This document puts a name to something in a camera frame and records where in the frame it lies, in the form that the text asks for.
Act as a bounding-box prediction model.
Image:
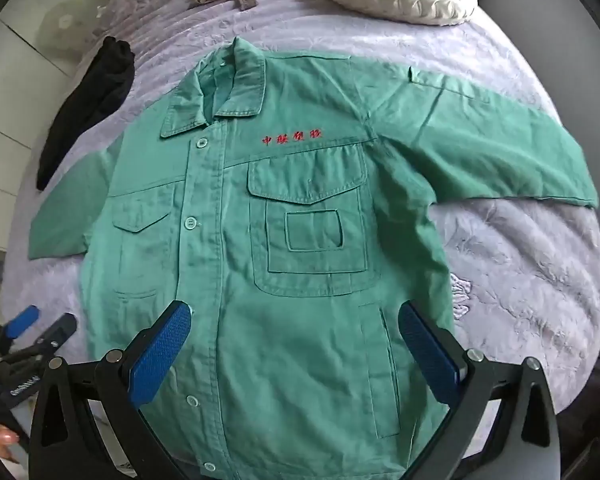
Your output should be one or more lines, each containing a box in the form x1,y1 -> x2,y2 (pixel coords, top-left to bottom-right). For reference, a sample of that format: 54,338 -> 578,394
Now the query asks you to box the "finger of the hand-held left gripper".
0,305 -> 41,351
0,312 -> 78,366

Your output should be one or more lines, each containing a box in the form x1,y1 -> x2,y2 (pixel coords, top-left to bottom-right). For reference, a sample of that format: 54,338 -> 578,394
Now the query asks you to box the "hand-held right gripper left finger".
28,299 -> 193,480

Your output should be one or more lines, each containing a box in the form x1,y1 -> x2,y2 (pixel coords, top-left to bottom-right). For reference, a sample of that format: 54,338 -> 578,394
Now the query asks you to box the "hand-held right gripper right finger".
397,300 -> 561,480

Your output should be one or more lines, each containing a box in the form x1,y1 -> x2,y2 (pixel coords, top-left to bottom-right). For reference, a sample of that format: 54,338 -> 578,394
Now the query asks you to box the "green work shirt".
27,36 -> 600,480

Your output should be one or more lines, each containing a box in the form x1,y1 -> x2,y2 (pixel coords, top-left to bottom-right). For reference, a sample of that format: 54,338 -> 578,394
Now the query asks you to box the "person's left hand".
0,422 -> 22,462

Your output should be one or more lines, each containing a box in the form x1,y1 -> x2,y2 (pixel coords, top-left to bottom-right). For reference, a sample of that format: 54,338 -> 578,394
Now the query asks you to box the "lavender embossed blanket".
0,0 -> 600,461

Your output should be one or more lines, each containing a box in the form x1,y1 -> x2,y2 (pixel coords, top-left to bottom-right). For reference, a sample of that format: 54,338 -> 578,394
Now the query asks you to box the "black garment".
36,36 -> 135,192

